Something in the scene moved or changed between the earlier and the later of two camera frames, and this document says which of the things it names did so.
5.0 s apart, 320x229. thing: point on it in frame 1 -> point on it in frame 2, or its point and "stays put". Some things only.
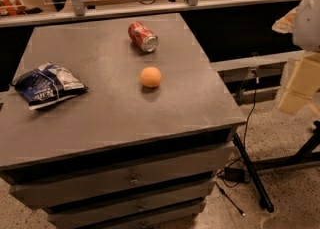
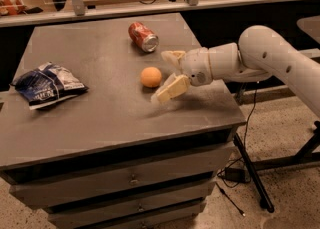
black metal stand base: x=305 y=155 stays put
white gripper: x=308 y=23 -> x=196 y=65
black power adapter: x=235 y=174 stays put
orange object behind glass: x=9 y=5 stays put
